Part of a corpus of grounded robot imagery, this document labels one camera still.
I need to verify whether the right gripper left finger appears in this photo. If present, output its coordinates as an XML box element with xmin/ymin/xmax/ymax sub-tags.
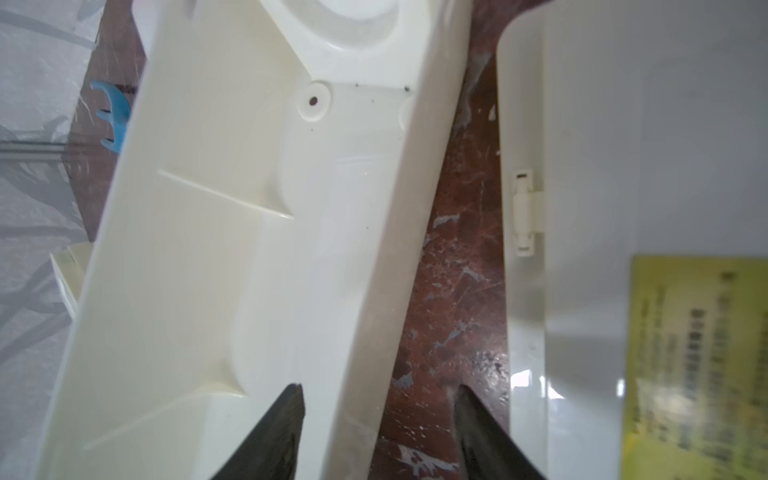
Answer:
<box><xmin>212</xmin><ymin>384</ymin><xmax>305</xmax><ymax>480</ymax></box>

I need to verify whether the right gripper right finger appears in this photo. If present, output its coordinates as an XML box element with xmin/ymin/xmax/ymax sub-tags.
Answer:
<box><xmin>453</xmin><ymin>384</ymin><xmax>545</xmax><ymax>480</ymax></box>

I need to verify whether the cream wrap dispenser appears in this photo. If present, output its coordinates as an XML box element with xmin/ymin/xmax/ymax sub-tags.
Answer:
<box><xmin>35</xmin><ymin>1</ymin><xmax>472</xmax><ymax>479</ymax></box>
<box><xmin>496</xmin><ymin>1</ymin><xmax>767</xmax><ymax>479</ymax></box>

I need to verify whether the blue garden hand rake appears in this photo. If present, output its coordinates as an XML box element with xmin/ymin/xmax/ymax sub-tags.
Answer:
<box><xmin>90</xmin><ymin>80</ymin><xmax>131</xmax><ymax>154</ymax></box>

